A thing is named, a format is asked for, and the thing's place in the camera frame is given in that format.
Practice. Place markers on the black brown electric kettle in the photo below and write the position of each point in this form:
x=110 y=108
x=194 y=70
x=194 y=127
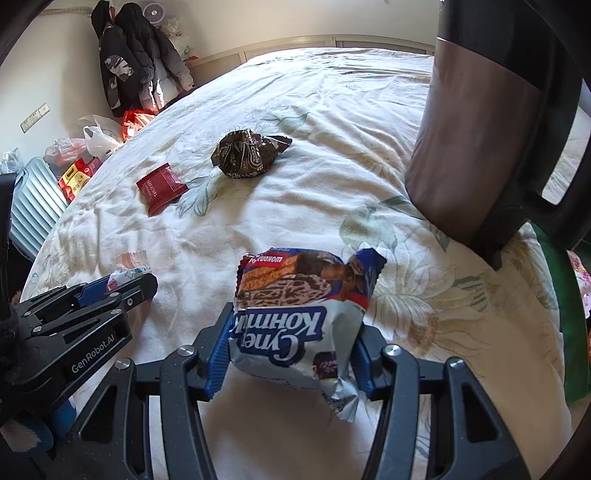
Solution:
x=461 y=138

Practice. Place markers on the black camouflage jacket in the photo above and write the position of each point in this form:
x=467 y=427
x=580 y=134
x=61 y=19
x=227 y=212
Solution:
x=115 y=69

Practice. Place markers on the green plastic tray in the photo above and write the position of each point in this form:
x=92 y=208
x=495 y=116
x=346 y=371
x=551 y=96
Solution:
x=561 y=332

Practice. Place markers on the crumpled brown snack wrapper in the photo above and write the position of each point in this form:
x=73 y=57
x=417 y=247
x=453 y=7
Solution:
x=244 y=154

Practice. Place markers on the beige wooden bed board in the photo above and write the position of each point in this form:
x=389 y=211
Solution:
x=221 y=57

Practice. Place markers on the pink plastic bag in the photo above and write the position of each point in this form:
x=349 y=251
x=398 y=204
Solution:
x=64 y=150

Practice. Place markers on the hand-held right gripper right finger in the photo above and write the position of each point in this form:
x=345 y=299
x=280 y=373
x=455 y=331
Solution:
x=367 y=369

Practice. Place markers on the small white fan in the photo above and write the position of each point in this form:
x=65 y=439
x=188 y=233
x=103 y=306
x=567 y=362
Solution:
x=151 y=11

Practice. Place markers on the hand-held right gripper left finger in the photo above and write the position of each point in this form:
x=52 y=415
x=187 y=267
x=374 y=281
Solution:
x=219 y=360

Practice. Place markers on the pink cartoon snack packet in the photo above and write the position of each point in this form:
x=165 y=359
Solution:
x=582 y=286

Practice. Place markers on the bed with floral sheet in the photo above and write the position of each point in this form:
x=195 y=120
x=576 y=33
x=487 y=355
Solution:
x=323 y=207

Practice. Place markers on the dark red snack packet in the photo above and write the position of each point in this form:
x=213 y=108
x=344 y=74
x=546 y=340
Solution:
x=161 y=189

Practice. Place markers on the light blue ribbed suitcase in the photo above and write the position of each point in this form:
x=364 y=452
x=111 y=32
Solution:
x=37 y=207

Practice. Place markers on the white hanging plastic bag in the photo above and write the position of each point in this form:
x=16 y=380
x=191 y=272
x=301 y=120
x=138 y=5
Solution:
x=178 y=37

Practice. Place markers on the small green white snack packet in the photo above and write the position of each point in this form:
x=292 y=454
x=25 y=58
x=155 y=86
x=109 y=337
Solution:
x=131 y=272

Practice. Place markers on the white blue wafer packet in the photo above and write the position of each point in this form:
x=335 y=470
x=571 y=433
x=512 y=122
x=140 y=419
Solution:
x=286 y=332

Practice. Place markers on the red yellow snack bag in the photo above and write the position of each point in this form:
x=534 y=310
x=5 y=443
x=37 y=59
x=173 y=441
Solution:
x=76 y=180

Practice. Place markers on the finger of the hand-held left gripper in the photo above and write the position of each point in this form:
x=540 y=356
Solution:
x=90 y=290
x=134 y=300

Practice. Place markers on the red plastic bag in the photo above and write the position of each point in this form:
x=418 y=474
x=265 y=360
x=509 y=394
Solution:
x=136 y=122

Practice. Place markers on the white wall socket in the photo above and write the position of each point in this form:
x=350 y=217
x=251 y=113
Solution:
x=34 y=117

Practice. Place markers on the black grey padded jacket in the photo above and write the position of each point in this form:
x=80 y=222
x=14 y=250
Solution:
x=161 y=60

